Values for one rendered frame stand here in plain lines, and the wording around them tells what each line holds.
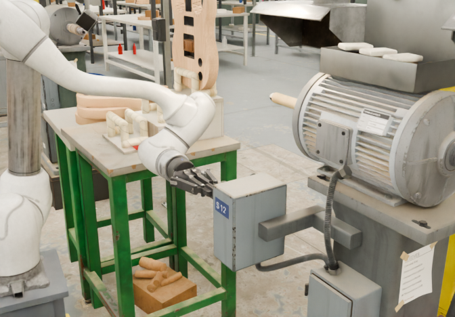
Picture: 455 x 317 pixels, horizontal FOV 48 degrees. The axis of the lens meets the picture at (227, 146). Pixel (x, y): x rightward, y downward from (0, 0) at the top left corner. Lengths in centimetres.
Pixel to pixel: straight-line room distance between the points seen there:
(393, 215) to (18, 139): 115
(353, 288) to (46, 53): 100
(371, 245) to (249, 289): 166
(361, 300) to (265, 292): 163
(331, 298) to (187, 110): 69
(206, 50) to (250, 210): 100
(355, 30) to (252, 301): 172
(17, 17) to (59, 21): 217
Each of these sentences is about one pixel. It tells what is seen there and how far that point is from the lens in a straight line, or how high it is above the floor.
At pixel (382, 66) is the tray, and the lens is 116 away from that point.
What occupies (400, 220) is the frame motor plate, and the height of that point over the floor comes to 112.
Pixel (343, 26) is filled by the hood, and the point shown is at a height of 148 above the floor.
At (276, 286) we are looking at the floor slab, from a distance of 289.
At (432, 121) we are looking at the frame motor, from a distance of 111.
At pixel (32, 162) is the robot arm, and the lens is 178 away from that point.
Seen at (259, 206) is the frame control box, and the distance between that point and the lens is 125.
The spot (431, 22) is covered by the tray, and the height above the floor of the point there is 150.
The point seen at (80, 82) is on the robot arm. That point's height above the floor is 131.
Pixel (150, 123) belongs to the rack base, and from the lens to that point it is 214.
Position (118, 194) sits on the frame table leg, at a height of 82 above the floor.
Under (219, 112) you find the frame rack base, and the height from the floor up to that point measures 104.
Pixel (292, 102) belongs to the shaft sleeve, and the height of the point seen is 126.
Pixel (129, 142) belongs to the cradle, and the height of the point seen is 97.
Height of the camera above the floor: 162
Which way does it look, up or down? 19 degrees down
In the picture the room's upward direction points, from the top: straight up
